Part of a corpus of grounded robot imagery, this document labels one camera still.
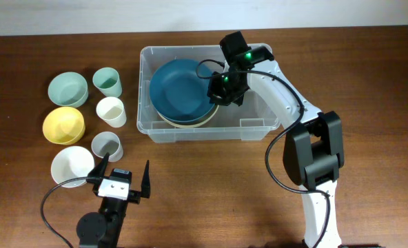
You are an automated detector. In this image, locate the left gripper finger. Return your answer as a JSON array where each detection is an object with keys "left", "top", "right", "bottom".
[
  {"left": 141, "top": 160, "right": 151, "bottom": 198},
  {"left": 86, "top": 152, "right": 110, "bottom": 183}
]

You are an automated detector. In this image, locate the dark blue bowl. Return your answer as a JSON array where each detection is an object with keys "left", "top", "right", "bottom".
[{"left": 150, "top": 59, "right": 216, "bottom": 125}]

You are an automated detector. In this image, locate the beige bowl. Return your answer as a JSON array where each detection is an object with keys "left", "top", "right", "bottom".
[{"left": 158, "top": 105, "right": 219, "bottom": 128}]

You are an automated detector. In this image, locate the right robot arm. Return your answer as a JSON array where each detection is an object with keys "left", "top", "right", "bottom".
[{"left": 207, "top": 32, "right": 345, "bottom": 247}]

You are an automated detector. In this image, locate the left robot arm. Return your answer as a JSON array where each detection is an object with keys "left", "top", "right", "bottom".
[{"left": 76, "top": 154, "right": 151, "bottom": 247}]

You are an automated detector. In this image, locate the grey cup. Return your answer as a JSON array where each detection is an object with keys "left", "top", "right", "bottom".
[{"left": 91, "top": 132, "right": 124, "bottom": 162}]

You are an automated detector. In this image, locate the white small bowl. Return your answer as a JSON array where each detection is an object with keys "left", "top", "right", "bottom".
[{"left": 50, "top": 146, "right": 94, "bottom": 184}]

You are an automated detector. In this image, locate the clear plastic storage bin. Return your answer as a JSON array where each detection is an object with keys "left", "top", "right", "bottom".
[{"left": 136, "top": 45, "right": 281, "bottom": 143}]

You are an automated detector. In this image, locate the yellow small bowl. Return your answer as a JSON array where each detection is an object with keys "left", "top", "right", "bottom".
[{"left": 42, "top": 107, "right": 85, "bottom": 145}]

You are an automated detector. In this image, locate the cream white cup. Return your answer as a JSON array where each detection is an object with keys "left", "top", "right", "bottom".
[{"left": 96, "top": 96, "right": 127, "bottom": 128}]

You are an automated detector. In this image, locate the mint green small bowl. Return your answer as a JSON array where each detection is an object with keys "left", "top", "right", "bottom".
[{"left": 48, "top": 72, "right": 88, "bottom": 107}]

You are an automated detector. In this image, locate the mint green cup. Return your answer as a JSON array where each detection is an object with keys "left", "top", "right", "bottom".
[{"left": 92, "top": 68, "right": 122, "bottom": 97}]

